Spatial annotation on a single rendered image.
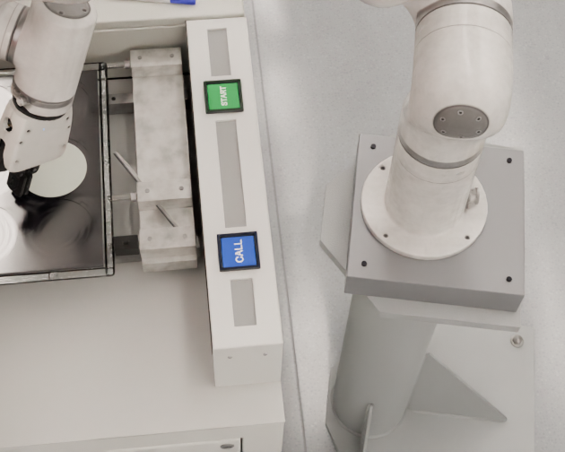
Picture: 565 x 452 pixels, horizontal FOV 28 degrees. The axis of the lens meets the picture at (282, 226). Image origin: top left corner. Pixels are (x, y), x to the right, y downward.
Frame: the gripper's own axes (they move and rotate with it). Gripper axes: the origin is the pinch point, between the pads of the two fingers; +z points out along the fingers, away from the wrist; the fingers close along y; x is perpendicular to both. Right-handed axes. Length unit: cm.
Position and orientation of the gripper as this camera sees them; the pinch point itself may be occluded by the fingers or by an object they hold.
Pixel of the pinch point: (19, 179)
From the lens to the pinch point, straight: 167.6
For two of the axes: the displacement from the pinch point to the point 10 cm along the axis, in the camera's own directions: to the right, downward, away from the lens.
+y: 6.6, -3.2, 6.8
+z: -3.4, 6.8, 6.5
